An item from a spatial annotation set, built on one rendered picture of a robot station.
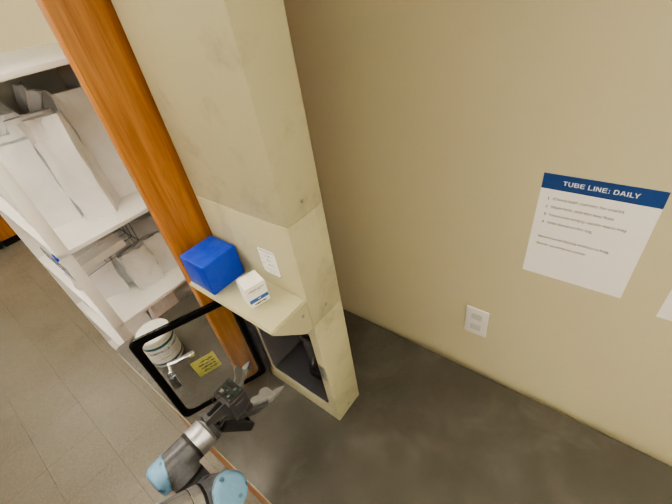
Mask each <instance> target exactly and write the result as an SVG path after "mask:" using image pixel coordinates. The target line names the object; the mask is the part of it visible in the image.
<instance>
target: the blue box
mask: <svg viewBox="0 0 672 504"><path fill-rule="evenodd" d="M180 259H181V261H182V263H183V265H184V267H185V268H186V270H187V272H188V274H189V276H190V278H191V280H192V282H194V283H195V284H197V285H199V286H200V287H202V288H204V289H205V290H207V291H209V292H210V293H212V294H214V295H216V294H218V293H219V292H220V291H221V290H223V289H224V288H225V287H226V286H228V285H229V284H230V283H231V282H233V281H234V280H235V279H237V278H238V277H239V276H240V275H242V274H243V273H244V269H243V266H242V264H241V261H240V259H239V256H238V254H237V251H236V249H235V246H234V245H232V244H229V243H227V242H225V241H223V240H221V239H218V238H216V237H214V236H212V235H210V236H209V237H207V238H206V239H204V240H203V241H201V242H200V243H198V244H197V245H195V246H194V247H192V248H191V249H189V250H188V251H186V252H185V253H183V254H182V255H180Z"/></svg>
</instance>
